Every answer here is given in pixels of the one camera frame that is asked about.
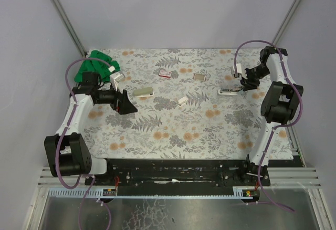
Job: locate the loose staple strip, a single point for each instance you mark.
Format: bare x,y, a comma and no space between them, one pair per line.
200,77

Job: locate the red staple box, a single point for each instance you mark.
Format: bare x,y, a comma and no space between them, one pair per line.
165,74

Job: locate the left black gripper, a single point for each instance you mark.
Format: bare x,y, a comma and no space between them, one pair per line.
119,100

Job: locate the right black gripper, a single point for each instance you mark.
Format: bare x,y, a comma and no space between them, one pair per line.
252,76

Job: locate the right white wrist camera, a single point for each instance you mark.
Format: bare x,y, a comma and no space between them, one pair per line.
237,70

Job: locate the light blue stapler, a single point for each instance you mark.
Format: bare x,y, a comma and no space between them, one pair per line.
228,92

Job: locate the small white stapler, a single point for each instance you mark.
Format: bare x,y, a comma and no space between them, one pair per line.
182,101

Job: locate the olive green stapler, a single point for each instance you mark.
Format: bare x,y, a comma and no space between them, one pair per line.
144,92

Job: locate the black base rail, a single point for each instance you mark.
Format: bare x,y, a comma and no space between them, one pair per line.
178,177

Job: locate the green cloth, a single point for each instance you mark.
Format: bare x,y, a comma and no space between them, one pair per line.
99,67

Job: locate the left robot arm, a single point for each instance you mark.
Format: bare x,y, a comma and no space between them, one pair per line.
66,151

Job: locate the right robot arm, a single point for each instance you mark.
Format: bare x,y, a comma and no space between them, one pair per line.
278,107

